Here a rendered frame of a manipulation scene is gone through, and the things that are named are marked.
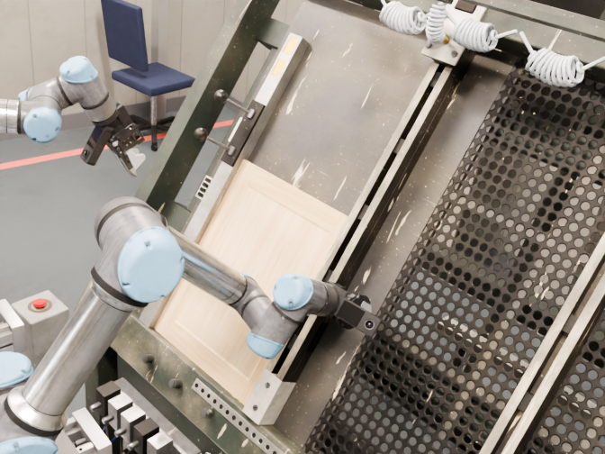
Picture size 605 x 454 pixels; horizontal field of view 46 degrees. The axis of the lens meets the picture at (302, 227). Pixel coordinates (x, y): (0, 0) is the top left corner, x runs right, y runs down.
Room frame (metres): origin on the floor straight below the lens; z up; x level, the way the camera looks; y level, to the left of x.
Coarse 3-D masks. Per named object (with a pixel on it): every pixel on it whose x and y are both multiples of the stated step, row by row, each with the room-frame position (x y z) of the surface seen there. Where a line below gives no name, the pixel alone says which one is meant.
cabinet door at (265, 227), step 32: (256, 192) 1.78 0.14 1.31; (288, 192) 1.73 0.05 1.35; (224, 224) 1.75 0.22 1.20; (256, 224) 1.71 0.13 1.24; (288, 224) 1.67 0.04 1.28; (320, 224) 1.62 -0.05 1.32; (224, 256) 1.69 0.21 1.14; (256, 256) 1.64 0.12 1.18; (288, 256) 1.60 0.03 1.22; (320, 256) 1.56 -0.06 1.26; (192, 288) 1.66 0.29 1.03; (160, 320) 1.64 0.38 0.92; (192, 320) 1.60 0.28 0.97; (224, 320) 1.56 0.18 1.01; (192, 352) 1.53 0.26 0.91; (224, 352) 1.49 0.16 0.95; (224, 384) 1.43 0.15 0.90; (256, 384) 1.40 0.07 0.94
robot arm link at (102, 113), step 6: (108, 102) 1.62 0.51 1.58; (96, 108) 1.59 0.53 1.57; (102, 108) 1.60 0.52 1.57; (108, 108) 1.61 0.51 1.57; (114, 108) 1.63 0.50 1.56; (90, 114) 1.60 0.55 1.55; (96, 114) 1.60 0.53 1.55; (102, 114) 1.60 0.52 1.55; (108, 114) 1.61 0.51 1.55; (96, 120) 1.60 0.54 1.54; (102, 120) 1.61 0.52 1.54
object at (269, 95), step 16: (304, 48) 2.02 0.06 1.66; (288, 64) 1.98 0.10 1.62; (272, 80) 1.97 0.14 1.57; (288, 80) 1.98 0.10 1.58; (272, 96) 1.94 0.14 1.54; (272, 112) 1.94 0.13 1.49; (256, 128) 1.90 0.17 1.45; (240, 160) 1.86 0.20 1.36; (224, 176) 1.83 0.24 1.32; (208, 192) 1.82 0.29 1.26; (224, 192) 1.82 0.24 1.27; (208, 208) 1.79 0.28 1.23; (192, 224) 1.78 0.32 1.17; (208, 224) 1.78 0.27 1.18; (192, 240) 1.74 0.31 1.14; (160, 304) 1.65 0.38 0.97; (144, 320) 1.64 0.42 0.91
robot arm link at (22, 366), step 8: (0, 352) 1.05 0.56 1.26; (8, 352) 1.05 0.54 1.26; (0, 360) 1.02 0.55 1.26; (8, 360) 1.02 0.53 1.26; (16, 360) 1.03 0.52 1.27; (24, 360) 1.03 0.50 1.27; (0, 368) 1.00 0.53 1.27; (8, 368) 1.00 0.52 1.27; (16, 368) 1.00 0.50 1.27; (24, 368) 1.00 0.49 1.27; (32, 368) 1.03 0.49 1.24; (0, 376) 0.97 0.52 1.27; (8, 376) 0.98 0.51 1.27; (16, 376) 0.98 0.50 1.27; (24, 376) 0.99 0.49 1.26; (0, 384) 0.96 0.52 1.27; (8, 384) 0.96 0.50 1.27; (16, 384) 0.97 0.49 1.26; (24, 384) 0.99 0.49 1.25; (0, 392) 0.95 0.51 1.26; (8, 392) 0.95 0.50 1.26
